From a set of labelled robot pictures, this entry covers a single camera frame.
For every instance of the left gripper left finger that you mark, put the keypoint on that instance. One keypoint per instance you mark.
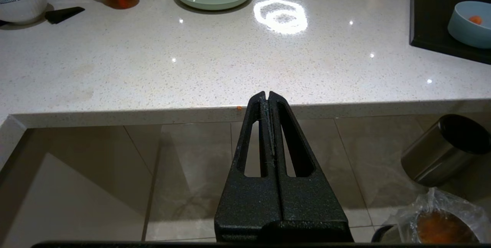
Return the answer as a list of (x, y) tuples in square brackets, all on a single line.
[(247, 202)]

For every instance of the black tray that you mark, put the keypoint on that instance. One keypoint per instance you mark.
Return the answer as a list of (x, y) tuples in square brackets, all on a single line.
[(431, 18)]

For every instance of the orange food scrap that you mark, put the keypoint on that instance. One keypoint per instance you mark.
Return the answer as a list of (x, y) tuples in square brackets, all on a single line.
[(476, 19)]

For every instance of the light blue bowl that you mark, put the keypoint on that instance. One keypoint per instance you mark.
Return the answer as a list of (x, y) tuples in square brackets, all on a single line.
[(466, 27)]

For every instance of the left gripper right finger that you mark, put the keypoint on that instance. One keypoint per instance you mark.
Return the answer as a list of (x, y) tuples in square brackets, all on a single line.
[(310, 202)]

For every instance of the trash bin with plastic liner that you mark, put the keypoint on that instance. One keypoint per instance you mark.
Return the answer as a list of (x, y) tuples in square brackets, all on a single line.
[(441, 221)]

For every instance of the metal trash bin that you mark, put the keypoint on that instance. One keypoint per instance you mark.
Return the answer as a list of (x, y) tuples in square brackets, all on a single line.
[(441, 152)]

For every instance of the white striped bowl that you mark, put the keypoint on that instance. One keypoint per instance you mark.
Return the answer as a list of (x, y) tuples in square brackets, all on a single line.
[(21, 4)]

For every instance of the black wedge tool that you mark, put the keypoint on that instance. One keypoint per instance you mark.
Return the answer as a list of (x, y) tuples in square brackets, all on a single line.
[(61, 14)]

